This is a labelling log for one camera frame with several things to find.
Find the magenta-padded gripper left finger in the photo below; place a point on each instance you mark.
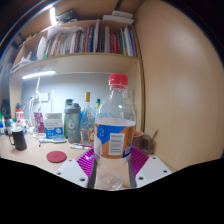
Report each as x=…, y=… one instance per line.
x=70, y=170

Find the light blue brush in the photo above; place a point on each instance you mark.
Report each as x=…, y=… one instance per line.
x=53, y=140

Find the under-shelf light bar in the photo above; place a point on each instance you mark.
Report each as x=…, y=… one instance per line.
x=38, y=74

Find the ceiling light bar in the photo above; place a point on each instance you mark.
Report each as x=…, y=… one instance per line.
x=53, y=16

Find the grey shaker bottle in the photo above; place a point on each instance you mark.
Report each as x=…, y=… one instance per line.
x=72, y=125

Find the red and white canister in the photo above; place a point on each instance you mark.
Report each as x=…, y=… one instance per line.
x=20, y=115

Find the green plastic bottle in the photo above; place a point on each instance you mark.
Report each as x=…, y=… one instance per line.
x=69, y=101

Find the blue and white carton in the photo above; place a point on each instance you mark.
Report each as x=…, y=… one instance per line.
x=53, y=128

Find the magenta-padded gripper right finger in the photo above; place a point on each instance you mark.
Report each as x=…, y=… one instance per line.
x=151, y=168

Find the black mug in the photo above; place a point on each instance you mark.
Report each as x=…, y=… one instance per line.
x=20, y=140

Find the brown mug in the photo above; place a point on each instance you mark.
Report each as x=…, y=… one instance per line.
x=143, y=141

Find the clear red-capped plastic bottle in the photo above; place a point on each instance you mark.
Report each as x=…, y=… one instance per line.
x=115, y=140

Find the magenta snack pouch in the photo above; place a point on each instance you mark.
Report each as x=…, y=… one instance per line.
x=39, y=123

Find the green-capped slim bottle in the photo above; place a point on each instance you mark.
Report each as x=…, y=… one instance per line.
x=98, y=104

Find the pink and green marker pen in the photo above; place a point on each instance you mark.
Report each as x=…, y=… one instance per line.
x=80, y=146

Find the white wall power strip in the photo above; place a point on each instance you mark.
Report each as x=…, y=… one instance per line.
x=43, y=96

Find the flat round red coaster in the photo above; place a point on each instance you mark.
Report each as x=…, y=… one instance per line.
x=56, y=156

